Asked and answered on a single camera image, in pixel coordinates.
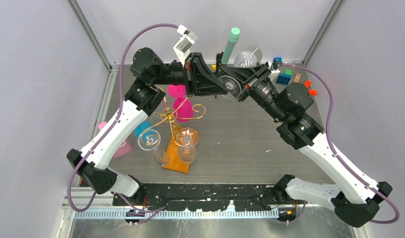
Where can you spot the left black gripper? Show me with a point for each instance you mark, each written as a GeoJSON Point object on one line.
{"type": "Point", "coordinates": [200, 80]}

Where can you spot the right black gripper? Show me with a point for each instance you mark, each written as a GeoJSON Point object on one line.
{"type": "Point", "coordinates": [247, 76]}

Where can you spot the clear wine glass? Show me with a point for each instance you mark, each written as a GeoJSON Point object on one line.
{"type": "Point", "coordinates": [187, 138]}
{"type": "Point", "coordinates": [250, 57]}
{"type": "Point", "coordinates": [149, 140]}

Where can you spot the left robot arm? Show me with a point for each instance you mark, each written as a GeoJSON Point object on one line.
{"type": "Point", "coordinates": [92, 161]}

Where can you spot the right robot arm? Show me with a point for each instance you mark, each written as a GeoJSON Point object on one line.
{"type": "Point", "coordinates": [353, 196]}

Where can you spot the pink wine glass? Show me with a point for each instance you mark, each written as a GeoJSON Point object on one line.
{"type": "Point", "coordinates": [181, 105]}

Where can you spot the blue wine glass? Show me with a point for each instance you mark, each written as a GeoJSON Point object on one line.
{"type": "Point", "coordinates": [141, 127]}

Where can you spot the orange wooden rack base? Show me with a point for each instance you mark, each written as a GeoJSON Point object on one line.
{"type": "Point", "coordinates": [175, 164]}

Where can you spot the black tripod mic stand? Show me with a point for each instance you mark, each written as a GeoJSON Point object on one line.
{"type": "Point", "coordinates": [215, 67]}

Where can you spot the mint green microphone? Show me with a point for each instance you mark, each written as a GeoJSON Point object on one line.
{"type": "Point", "coordinates": [232, 39]}

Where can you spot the blue lego brick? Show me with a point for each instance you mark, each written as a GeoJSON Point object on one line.
{"type": "Point", "coordinates": [283, 79]}

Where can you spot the tan wooden block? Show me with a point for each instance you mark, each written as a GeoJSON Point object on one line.
{"type": "Point", "coordinates": [297, 78]}

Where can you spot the red plastic block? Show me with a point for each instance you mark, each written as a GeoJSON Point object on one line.
{"type": "Point", "coordinates": [310, 88]}

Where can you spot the pink metronome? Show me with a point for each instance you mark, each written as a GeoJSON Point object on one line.
{"type": "Point", "coordinates": [123, 149]}

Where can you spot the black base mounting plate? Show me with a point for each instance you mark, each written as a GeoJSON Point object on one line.
{"type": "Point", "coordinates": [207, 197]}

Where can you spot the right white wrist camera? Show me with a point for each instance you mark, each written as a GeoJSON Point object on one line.
{"type": "Point", "coordinates": [274, 69]}

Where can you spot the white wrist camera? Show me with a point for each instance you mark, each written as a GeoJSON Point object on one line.
{"type": "Point", "coordinates": [186, 41]}
{"type": "Point", "coordinates": [274, 69]}

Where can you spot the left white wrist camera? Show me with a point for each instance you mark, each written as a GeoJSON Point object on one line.
{"type": "Point", "coordinates": [186, 41]}

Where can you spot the gold wire glass rack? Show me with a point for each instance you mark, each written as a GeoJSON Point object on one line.
{"type": "Point", "coordinates": [168, 116]}

